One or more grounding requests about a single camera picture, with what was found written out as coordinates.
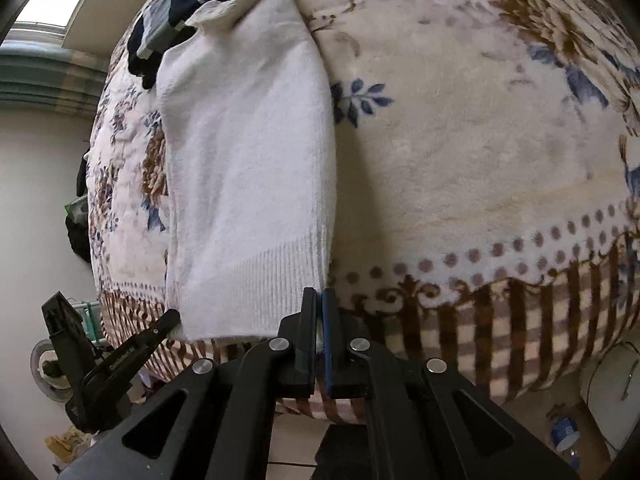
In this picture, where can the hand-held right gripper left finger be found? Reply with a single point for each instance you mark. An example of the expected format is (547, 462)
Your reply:
(307, 340)

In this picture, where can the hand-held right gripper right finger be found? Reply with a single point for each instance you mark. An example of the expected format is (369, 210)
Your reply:
(331, 340)

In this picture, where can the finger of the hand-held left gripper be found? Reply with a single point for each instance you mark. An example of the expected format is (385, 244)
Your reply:
(145, 342)
(62, 320)

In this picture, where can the white knit sweater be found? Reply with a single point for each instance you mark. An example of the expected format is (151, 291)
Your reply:
(240, 185)

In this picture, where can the dark clothes pile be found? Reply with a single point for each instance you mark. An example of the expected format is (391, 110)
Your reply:
(77, 240)

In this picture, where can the teal storage rack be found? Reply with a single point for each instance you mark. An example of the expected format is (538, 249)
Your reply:
(92, 315)

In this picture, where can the standing fan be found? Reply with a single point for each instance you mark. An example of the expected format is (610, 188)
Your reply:
(47, 370)

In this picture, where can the floral bed blanket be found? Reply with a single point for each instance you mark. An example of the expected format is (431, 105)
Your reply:
(475, 160)

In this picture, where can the grey-green curtain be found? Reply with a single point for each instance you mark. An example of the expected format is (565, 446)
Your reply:
(45, 80)

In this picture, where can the clear bottle blue label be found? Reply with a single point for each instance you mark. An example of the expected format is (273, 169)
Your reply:
(567, 435)

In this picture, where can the white plastic bucket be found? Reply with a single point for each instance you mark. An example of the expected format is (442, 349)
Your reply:
(612, 400)

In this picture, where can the dark blue striped folded sweater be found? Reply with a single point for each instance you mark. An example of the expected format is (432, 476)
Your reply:
(165, 15)

